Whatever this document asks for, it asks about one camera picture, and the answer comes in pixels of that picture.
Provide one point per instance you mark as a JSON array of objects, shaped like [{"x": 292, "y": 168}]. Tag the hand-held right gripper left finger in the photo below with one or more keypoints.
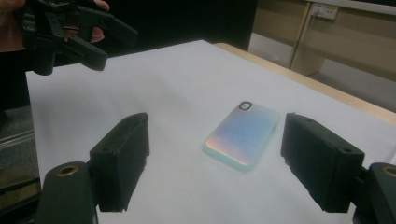
[{"x": 120, "y": 161}]

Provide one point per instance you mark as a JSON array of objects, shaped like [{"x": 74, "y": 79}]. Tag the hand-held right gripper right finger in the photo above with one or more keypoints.
[{"x": 320, "y": 168}]

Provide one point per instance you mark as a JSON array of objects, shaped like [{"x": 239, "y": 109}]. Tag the iridescent phone case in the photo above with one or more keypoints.
[{"x": 239, "y": 137}]

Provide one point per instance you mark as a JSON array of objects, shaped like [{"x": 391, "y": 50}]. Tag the wooden cabinet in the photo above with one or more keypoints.
[{"x": 358, "y": 43}]

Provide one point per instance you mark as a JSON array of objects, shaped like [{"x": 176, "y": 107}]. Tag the metal floor rail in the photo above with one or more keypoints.
[{"x": 15, "y": 140}]

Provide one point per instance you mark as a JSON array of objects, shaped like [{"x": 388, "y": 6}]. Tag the white wall socket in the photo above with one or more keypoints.
[{"x": 324, "y": 11}]

